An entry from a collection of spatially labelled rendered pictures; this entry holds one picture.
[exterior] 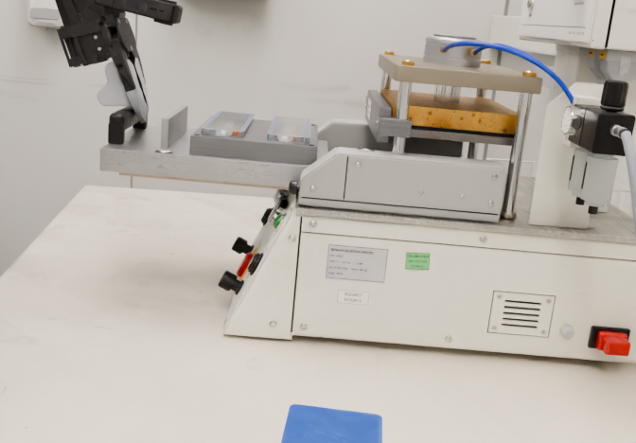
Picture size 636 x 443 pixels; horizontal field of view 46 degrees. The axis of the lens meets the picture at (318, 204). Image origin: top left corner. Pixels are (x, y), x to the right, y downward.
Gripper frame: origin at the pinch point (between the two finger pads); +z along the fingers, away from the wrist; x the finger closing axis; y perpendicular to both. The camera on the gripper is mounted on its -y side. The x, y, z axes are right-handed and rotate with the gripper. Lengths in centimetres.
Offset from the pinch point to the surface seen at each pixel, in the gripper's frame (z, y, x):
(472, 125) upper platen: 11.7, -42.5, 10.3
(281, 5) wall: -13, -16, -145
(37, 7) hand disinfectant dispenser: -31, 54, -128
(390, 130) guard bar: 9.0, -32.0, 13.7
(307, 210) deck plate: 15.3, -19.7, 17.4
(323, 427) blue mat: 33, -17, 37
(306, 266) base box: 22.4, -17.6, 17.0
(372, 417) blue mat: 35, -22, 34
